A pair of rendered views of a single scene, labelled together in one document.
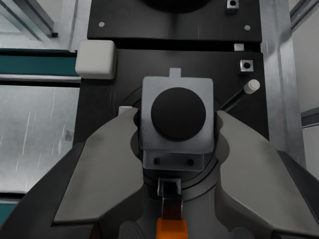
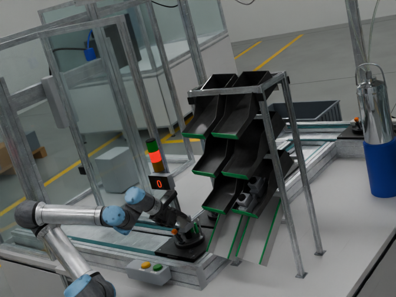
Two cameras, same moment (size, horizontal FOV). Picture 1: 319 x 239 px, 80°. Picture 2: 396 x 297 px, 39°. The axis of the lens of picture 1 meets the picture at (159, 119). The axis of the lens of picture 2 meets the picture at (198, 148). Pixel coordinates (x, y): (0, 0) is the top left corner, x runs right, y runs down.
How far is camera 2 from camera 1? 246 cm
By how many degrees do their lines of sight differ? 62
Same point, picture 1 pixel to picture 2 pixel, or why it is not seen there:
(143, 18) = (204, 221)
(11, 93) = (162, 237)
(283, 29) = not seen: hidden behind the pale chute
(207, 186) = (188, 244)
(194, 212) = (184, 251)
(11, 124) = (157, 242)
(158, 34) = (204, 225)
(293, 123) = not seen: hidden behind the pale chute
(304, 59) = not seen: hidden behind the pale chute
